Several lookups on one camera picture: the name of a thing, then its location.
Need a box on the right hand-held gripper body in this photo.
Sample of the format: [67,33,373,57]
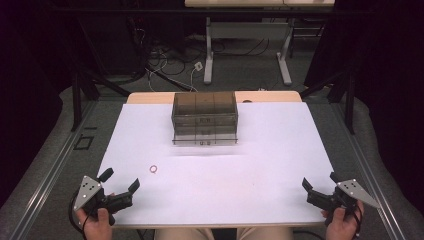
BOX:
[306,178,381,227]

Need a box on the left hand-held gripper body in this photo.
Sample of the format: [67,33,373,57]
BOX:
[73,175,134,226]

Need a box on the clear plastic drawer organizer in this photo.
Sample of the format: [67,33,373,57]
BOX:
[170,91,240,147]

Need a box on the person's left hand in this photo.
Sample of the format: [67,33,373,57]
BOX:
[75,206,116,240]

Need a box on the person's right hand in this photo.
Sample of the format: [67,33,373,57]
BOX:
[321,199,365,240]

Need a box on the black tape square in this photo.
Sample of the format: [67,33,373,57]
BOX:
[72,133,95,151]

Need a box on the person's right leg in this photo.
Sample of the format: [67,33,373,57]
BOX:
[236,226,295,240]

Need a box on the person's leg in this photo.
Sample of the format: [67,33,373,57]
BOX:
[236,226,295,240]
[153,227,215,240]

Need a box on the person's left leg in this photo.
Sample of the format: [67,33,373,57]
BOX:
[153,227,215,240]

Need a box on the white table sheet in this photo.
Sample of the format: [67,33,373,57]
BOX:
[97,101,336,228]

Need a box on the black metal stand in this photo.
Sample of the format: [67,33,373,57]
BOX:
[70,70,132,133]
[299,70,356,136]

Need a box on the dark curtain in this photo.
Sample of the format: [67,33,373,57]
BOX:
[304,0,424,215]
[0,0,79,208]

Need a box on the white desk with metal legs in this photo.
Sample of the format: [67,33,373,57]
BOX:
[184,0,336,86]

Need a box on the metal floor rail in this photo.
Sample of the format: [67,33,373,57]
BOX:
[9,99,98,240]
[329,102,407,240]

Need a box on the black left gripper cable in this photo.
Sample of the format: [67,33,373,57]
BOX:
[67,192,88,240]

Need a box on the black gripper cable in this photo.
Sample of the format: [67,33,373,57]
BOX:
[67,192,88,240]
[350,212,364,240]

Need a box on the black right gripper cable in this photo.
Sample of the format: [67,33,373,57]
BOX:
[350,212,364,240]

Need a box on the white floor cable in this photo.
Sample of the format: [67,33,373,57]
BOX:
[145,49,201,93]

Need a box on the black floor cable bundle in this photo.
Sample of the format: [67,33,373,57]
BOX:
[146,31,272,78]

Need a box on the black horizontal frame bar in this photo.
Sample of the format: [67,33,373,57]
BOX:
[49,7,369,16]

